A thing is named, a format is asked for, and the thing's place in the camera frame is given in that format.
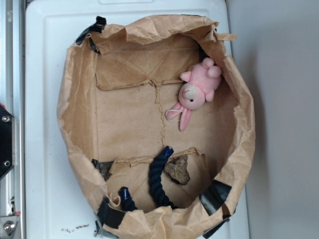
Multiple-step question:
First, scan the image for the pink plush bunny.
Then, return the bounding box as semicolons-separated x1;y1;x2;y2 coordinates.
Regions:
165;57;222;131

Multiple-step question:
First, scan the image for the aluminium frame rail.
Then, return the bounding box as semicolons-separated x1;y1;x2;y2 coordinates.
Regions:
0;0;26;239

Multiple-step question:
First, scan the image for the dark blue rope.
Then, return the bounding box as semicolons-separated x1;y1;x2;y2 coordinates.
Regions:
118;145;178;212

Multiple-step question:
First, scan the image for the brown paper bag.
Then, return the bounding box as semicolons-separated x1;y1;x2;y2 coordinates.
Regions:
57;15;256;239

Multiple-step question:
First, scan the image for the brown rock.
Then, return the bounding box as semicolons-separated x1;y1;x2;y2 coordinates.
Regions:
164;155;190;185

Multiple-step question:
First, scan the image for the black metal bracket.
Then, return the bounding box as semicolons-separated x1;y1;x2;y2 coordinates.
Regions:
0;104;15;180

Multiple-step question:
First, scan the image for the white plastic bin lid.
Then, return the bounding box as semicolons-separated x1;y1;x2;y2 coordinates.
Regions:
24;0;251;239

